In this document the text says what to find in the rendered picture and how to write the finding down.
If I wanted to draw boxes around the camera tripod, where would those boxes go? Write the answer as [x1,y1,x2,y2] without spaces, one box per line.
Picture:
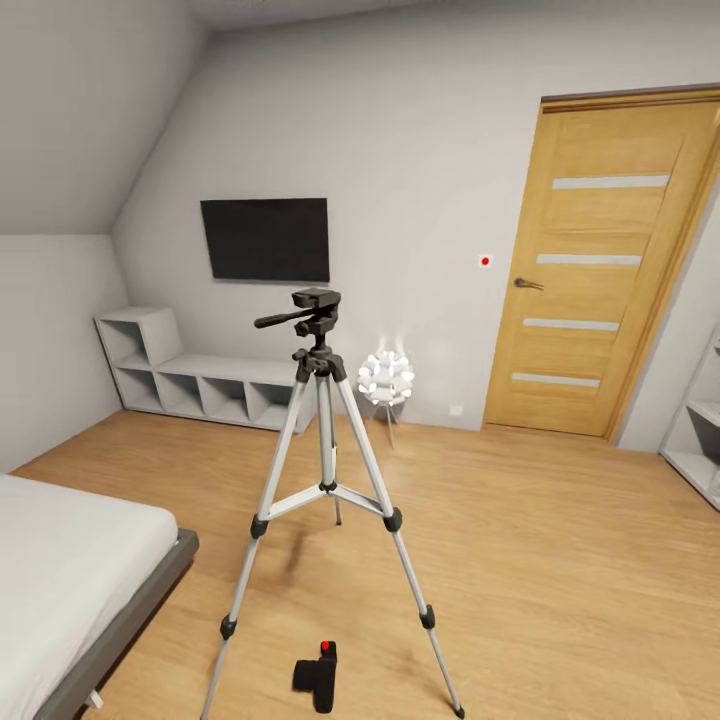
[199,287,465,720]

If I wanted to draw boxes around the digital camera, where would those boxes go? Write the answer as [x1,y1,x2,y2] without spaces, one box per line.
[294,641,338,713]

